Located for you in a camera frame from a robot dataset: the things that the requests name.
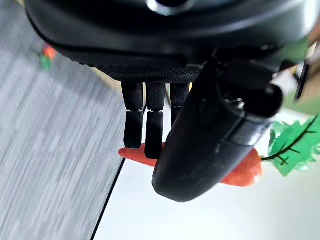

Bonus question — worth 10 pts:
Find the orange carrot with green leaves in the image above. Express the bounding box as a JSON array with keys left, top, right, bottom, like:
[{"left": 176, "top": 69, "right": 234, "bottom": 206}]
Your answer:
[{"left": 117, "top": 116, "right": 320, "bottom": 188}]

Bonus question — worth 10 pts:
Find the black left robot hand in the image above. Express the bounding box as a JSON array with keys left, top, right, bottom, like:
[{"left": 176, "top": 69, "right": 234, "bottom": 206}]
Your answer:
[{"left": 24, "top": 0, "right": 320, "bottom": 203}]

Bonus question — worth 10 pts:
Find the small red vegetable green top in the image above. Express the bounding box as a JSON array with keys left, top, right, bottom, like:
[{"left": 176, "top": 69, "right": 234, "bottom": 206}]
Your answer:
[{"left": 39, "top": 44, "right": 59, "bottom": 71}]

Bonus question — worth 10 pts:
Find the black chair frame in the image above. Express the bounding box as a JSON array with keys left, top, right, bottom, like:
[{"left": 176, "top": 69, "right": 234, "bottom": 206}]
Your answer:
[{"left": 291, "top": 59, "right": 313, "bottom": 101}]

